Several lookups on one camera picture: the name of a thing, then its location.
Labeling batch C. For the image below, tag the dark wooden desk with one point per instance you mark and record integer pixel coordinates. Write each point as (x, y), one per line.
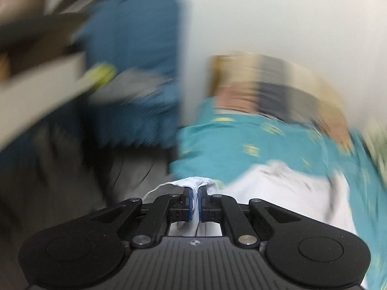
(37, 73)

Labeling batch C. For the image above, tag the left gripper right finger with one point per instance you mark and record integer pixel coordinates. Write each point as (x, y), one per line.
(232, 217)

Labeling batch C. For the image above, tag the white t-shirt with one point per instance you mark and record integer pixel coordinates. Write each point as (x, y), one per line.
(295, 231)

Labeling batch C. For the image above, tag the grey cloth on chair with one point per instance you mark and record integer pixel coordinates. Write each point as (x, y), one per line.
(130, 85)

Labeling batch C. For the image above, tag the blue covered chair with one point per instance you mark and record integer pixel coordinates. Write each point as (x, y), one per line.
(144, 34)

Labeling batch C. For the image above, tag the teal patterned bed sheet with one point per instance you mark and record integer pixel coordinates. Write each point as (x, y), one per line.
(292, 166)

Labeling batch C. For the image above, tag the light green blanket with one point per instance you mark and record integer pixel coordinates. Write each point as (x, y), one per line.
(374, 136)

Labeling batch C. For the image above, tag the yellow green plush toy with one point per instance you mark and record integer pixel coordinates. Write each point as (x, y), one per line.
(100, 74)

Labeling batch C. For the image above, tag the plaid pillow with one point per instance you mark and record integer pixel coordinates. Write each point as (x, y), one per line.
(255, 84)

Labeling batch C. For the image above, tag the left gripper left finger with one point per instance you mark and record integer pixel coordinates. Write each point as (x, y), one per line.
(156, 217)

